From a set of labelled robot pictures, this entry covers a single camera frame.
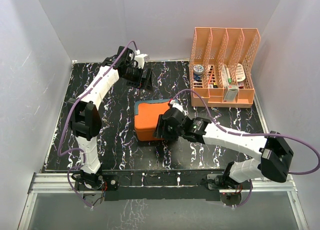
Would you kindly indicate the blue round tin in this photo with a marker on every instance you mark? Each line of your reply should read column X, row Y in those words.
column 198, row 69

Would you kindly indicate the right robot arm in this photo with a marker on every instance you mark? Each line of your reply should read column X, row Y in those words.
column 271, row 156

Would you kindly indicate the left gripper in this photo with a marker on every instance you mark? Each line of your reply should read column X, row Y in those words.
column 138, row 83

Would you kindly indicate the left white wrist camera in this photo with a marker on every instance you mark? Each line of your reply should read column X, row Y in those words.
column 140, row 59

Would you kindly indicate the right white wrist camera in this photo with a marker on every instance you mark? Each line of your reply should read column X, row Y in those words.
column 174, row 104

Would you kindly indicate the teal divided tray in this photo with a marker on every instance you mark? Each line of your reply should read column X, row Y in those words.
column 152, row 102

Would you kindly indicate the orange medicine box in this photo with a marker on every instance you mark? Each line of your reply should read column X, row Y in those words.
column 146, row 120

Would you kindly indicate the aluminium frame rail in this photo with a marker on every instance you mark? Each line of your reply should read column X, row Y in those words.
column 139, row 205

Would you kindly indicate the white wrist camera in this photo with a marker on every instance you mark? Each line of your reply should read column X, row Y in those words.
column 174, row 104
column 140, row 59

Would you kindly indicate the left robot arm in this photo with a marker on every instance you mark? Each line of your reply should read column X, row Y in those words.
column 85, row 121

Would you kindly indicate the peach desk file organizer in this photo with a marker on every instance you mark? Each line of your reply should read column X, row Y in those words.
column 219, row 50

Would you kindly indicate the white pill blister pack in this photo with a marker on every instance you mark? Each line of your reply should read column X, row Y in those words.
column 240, row 73

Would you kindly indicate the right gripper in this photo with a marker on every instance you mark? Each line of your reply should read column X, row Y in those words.
column 161, row 131

